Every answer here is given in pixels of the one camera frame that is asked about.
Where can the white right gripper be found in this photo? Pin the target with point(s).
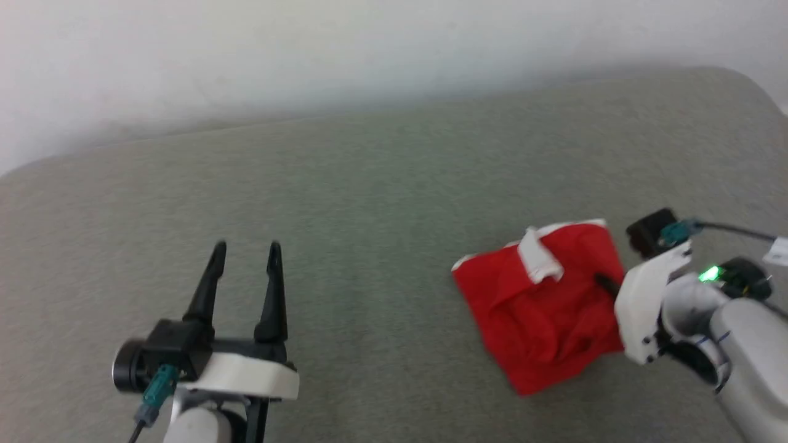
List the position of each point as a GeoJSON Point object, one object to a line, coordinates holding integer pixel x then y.
{"type": "Point", "coordinates": [646, 301]}

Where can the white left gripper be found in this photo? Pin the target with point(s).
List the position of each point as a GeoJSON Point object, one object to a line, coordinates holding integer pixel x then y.
{"type": "Point", "coordinates": [246, 375]}

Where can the red garment with white band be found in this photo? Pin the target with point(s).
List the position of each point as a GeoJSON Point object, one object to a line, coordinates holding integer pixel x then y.
{"type": "Point", "coordinates": [542, 314]}

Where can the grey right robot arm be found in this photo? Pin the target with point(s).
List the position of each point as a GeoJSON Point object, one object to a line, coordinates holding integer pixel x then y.
{"type": "Point", "coordinates": [732, 344]}

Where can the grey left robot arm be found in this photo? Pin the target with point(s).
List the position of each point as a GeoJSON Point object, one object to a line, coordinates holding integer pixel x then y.
{"type": "Point", "coordinates": [200, 427]}

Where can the grey fabric sofa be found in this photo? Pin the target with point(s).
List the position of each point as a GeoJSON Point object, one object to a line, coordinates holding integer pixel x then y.
{"type": "Point", "coordinates": [381, 203]}

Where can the white paper tag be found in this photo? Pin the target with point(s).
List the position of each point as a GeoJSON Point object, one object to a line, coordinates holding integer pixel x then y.
{"type": "Point", "coordinates": [777, 252]}

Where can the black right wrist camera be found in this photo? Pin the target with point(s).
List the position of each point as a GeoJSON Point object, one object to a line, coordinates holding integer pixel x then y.
{"type": "Point", "coordinates": [649, 232]}

